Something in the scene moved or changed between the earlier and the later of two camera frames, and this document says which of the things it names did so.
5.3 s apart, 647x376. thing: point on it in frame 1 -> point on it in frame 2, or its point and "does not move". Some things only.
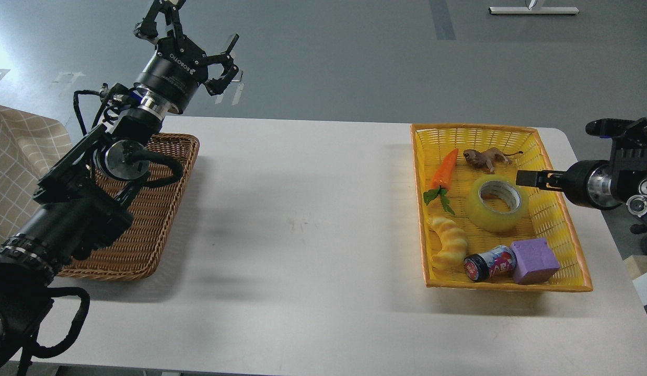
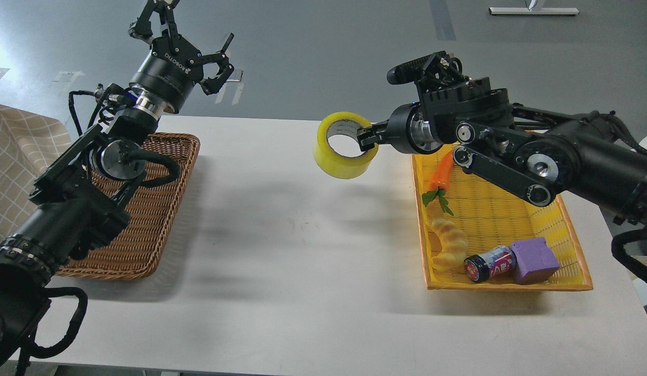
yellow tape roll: [492, 222] -> [334, 165]
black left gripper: [170, 77] does not move
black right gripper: [588, 183] -> [409, 130]
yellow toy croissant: [454, 242] does not move
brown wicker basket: [136, 254] does not move
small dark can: [480, 267] does not move
